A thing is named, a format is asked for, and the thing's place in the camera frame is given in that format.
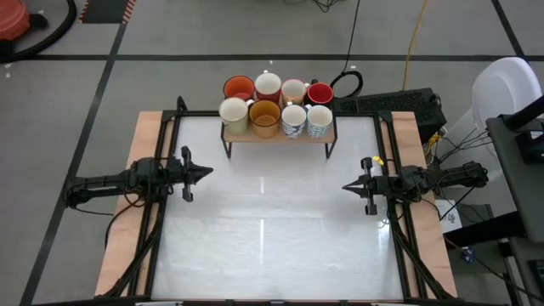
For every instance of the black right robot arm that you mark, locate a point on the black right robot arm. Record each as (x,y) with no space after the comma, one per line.
(442,178)

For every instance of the orange ribbed mug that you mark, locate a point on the orange ribbed mug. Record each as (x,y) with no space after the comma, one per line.
(239,87)

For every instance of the wooden shelf black metal legs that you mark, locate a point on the wooden shelf black metal legs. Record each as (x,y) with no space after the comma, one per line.
(280,137)

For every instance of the dark grey desk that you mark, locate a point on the dark grey desk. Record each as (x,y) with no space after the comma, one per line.
(529,200)

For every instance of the white chair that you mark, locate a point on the white chair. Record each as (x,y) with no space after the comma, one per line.
(501,89)

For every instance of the black mat striped edge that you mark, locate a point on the black mat striped edge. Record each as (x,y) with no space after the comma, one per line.
(104,10)

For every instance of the black aluminium table frame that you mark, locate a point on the black aluminium table frame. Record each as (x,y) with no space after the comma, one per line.
(406,272)

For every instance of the white teal lattice mug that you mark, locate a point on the white teal lattice mug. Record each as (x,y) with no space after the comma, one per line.
(319,119)

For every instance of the black computer case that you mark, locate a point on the black computer case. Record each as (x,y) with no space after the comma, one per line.
(395,102)

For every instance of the blue tag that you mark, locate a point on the blue tag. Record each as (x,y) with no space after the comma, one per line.
(468,255)

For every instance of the light green mug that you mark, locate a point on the light green mug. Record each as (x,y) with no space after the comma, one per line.
(234,112)

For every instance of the blue white flower mug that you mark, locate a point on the blue white flower mug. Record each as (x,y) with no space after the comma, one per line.
(293,119)

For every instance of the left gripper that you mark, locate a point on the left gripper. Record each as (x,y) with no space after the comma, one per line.
(180,174)

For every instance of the yellow tag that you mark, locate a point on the yellow tag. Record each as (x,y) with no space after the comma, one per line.
(377,160)

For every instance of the red mug white inside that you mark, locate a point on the red mug white inside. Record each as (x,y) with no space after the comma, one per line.
(268,85)

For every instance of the orange vacuum cleaner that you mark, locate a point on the orange vacuum cleaner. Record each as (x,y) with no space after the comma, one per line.
(13,19)

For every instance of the amber yellow mug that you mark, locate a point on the amber yellow mug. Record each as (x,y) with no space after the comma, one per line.
(264,119)

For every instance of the peach patterned mug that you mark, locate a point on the peach patterned mug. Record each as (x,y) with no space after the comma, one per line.
(293,91)

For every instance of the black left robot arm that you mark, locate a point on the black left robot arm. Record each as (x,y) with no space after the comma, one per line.
(110,183)

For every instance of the white printed paper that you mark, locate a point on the white printed paper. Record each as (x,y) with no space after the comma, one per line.
(448,217)

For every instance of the black box device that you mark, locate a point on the black box device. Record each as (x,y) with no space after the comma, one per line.
(531,146)

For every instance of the black angled bar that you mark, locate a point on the black angled bar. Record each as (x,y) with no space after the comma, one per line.
(525,112)

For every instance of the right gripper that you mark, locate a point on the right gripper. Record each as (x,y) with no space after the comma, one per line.
(374,185)

